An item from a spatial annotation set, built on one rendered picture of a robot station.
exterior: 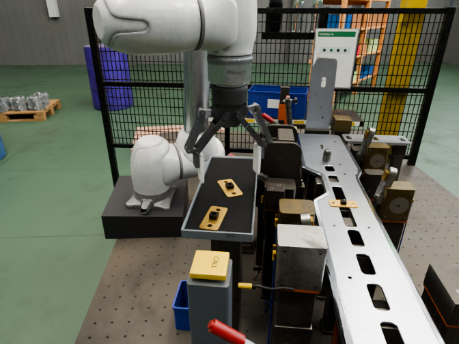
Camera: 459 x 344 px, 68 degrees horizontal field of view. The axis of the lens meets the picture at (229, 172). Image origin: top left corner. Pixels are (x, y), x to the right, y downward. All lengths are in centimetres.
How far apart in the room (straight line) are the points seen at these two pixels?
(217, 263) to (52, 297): 187
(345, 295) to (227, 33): 58
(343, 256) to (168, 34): 64
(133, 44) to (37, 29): 1148
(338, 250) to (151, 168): 76
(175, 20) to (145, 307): 86
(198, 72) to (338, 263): 80
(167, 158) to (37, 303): 136
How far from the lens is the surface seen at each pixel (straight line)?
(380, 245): 97
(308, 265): 75
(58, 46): 1192
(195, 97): 131
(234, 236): 65
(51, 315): 228
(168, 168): 136
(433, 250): 157
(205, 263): 59
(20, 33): 1230
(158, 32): 61
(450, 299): 85
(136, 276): 128
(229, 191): 79
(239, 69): 68
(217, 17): 64
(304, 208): 90
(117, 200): 151
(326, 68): 171
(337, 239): 95
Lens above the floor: 155
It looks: 26 degrees down
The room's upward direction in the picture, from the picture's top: straight up
